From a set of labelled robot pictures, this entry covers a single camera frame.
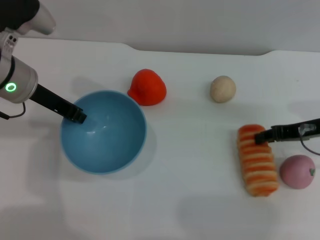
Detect left arm cable with connector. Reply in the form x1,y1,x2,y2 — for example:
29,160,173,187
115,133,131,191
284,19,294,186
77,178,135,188
0,102,26,121

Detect blue bowl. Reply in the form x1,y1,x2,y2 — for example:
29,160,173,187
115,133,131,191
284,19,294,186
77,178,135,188
59,90,148,175

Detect right gripper cable with connector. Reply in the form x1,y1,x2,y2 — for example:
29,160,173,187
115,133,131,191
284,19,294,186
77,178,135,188
298,123,320,157

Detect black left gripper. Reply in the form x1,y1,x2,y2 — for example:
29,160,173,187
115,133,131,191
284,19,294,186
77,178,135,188
28,84,88,125

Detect beige round bun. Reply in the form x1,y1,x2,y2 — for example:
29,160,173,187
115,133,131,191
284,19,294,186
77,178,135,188
209,75,237,103

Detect orange striped bread loaf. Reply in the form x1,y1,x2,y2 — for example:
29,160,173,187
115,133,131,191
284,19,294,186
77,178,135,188
236,124,280,198

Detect red toy fruit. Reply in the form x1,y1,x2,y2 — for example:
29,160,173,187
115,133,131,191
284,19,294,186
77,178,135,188
126,68,167,107

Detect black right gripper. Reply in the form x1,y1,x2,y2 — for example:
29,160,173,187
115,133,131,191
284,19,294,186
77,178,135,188
254,119,320,145

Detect pink toy peach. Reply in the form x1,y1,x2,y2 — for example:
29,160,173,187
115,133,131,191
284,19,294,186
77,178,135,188
279,154,316,190

